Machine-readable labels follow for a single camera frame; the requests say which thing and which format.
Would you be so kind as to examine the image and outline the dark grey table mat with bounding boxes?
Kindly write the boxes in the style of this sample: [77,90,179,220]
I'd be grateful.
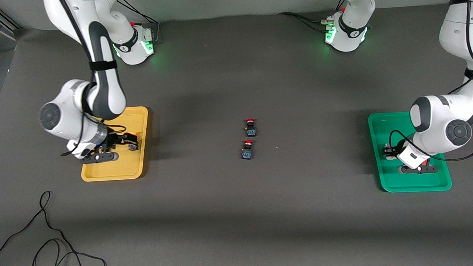
[0,1,473,266]

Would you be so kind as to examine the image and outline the black left arm base cables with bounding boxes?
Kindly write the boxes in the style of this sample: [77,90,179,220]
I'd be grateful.
[277,0,350,33]

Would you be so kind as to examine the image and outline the green plastic tray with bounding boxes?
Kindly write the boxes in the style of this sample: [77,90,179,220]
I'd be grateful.
[368,110,453,194]

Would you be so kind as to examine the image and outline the black arm base cables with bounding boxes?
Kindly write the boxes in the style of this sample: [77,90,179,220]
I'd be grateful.
[277,0,350,33]
[116,0,161,46]

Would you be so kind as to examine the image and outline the thin black loose cable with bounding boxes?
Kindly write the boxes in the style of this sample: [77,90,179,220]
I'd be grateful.
[0,189,110,266]

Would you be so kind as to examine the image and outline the red push button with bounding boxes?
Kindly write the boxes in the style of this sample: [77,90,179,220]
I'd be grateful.
[241,140,255,160]
[245,118,259,137]

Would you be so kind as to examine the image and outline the yellow plastic tray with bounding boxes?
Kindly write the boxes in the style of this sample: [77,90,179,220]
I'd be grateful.
[79,106,151,182]

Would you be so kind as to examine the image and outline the black right arm base cables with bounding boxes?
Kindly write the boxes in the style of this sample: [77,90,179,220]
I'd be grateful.
[116,0,161,46]

